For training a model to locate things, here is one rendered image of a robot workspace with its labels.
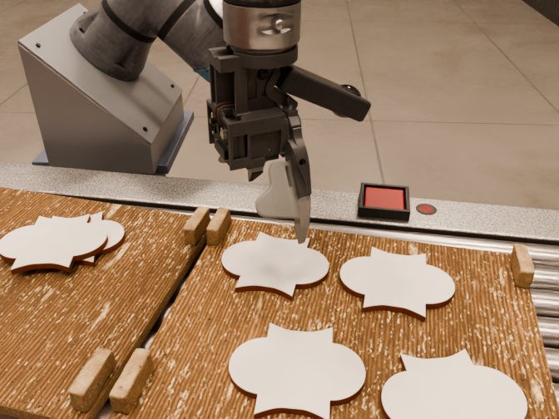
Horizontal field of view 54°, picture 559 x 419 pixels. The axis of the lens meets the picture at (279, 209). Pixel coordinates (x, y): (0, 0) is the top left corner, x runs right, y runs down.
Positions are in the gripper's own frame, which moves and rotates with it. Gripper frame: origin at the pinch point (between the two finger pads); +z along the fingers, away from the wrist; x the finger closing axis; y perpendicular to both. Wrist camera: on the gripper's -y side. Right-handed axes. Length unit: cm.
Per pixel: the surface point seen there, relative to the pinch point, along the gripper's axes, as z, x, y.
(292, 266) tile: 7.0, 2.7, -0.6
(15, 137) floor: 103, -274, 43
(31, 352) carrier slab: 8.2, 3.2, 29.9
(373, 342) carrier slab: 7.8, 16.9, -3.5
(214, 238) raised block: 6.7, -6.4, 6.5
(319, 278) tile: 7.0, 6.0, -2.6
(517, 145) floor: 100, -147, -215
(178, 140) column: 15, -53, -1
